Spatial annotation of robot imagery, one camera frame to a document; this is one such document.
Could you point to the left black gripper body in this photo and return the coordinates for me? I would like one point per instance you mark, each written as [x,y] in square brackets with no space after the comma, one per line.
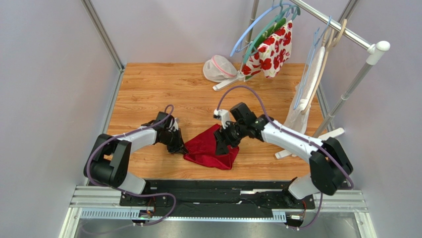
[173,140]

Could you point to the light blue hanger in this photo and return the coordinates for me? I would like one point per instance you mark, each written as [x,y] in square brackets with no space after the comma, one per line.
[260,21]
[310,62]

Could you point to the white metal clothes rack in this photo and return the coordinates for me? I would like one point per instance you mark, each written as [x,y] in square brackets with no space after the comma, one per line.
[360,93]

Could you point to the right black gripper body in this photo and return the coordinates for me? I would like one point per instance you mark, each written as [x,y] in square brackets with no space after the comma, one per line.
[223,138]

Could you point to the wooden hanger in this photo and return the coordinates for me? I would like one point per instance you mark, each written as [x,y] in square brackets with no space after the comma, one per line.
[328,45]

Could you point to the white towel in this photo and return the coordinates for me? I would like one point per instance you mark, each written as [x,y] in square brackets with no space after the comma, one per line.
[299,110]

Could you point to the light blue hanger left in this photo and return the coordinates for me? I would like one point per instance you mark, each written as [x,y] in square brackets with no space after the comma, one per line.
[260,21]

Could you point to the teal hanger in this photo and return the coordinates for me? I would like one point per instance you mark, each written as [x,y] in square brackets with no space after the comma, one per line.
[267,33]

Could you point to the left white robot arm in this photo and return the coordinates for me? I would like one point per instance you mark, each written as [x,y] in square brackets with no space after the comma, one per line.
[108,162]

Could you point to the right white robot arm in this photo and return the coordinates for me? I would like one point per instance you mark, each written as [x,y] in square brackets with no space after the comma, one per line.
[329,164]

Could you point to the red floral cloth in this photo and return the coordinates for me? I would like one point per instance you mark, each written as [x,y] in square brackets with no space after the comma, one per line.
[271,54]

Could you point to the white mesh laundry bag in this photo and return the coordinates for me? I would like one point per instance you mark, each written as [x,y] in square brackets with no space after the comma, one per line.
[219,68]

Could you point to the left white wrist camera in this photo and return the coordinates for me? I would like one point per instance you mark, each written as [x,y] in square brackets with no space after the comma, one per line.
[174,124]

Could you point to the dark red cloth napkin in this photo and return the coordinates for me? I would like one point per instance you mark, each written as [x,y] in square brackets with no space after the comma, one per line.
[201,150]

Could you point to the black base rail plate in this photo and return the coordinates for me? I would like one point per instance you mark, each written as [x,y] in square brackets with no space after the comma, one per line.
[217,198]

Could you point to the light blue hanger right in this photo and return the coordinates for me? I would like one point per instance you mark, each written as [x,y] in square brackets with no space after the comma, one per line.
[310,62]

